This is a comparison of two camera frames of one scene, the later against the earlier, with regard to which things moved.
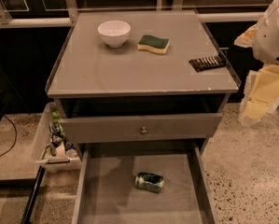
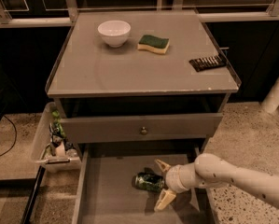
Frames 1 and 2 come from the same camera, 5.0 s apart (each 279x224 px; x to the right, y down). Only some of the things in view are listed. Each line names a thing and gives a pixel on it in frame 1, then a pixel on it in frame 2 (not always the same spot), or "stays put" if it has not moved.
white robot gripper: [272, 38] -> [174, 178]
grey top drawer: [140, 128] stays put
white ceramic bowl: [115, 33] stays put
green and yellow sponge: [153, 44] stays put
